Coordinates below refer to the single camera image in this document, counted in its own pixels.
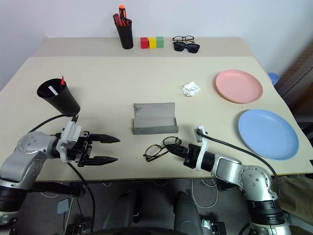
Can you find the pink plate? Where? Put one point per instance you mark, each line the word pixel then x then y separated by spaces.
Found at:
pixel 238 85

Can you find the brown thin-frame glasses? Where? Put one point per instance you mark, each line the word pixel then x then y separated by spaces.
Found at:
pixel 178 39

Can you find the tall black pen holder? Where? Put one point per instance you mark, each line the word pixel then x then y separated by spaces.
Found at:
pixel 126 38

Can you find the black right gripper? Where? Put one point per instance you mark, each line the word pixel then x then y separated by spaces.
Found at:
pixel 193 156

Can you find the large dark rounded shape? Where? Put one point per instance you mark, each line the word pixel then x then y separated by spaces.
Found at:
pixel 187 213

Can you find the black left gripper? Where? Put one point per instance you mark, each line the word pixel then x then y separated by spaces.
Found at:
pixel 82 149

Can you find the red marker pen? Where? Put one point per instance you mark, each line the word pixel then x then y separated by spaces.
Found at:
pixel 63 81

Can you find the grey glasses case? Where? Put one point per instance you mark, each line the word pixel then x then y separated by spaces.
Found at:
pixel 154 115

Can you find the blue plate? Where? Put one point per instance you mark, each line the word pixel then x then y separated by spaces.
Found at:
pixel 267 133

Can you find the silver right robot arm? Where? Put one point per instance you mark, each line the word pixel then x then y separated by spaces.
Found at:
pixel 227 166

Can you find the wide black plastic cup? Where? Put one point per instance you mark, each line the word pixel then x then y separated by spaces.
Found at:
pixel 63 102

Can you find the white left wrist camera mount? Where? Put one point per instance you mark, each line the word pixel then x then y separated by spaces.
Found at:
pixel 71 132

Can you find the tortoiseshell glasses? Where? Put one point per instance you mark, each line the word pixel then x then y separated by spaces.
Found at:
pixel 172 141

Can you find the white marker with black cap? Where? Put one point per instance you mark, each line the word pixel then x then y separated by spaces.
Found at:
pixel 52 90

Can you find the yellow block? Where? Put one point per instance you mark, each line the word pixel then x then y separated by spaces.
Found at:
pixel 152 42

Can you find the silver metal bracket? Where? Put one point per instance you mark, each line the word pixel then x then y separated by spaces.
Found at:
pixel 214 226

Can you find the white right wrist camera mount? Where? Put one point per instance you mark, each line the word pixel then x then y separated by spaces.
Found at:
pixel 202 151

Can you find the green block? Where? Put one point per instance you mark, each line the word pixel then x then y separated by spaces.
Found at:
pixel 160 42

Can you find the orange and black screwdriver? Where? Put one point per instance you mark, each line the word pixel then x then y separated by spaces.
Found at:
pixel 122 11

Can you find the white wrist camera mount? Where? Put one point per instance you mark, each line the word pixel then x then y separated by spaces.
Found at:
pixel 71 132
pixel 202 151

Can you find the black bar under table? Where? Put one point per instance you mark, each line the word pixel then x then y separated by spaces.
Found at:
pixel 61 189

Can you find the red block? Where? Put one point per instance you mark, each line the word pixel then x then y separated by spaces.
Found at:
pixel 144 43

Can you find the black sunglasses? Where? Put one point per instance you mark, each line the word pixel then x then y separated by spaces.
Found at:
pixel 179 46

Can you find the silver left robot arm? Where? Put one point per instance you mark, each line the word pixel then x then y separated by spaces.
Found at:
pixel 31 144

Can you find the small grey box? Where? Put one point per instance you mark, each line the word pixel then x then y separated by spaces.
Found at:
pixel 64 206

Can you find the khaki cloth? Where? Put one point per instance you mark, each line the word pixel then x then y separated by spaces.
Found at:
pixel 296 195

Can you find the white tissue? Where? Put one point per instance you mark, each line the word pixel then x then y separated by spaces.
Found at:
pixel 190 89

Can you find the blue plastic container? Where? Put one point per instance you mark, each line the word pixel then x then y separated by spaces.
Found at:
pixel 274 77

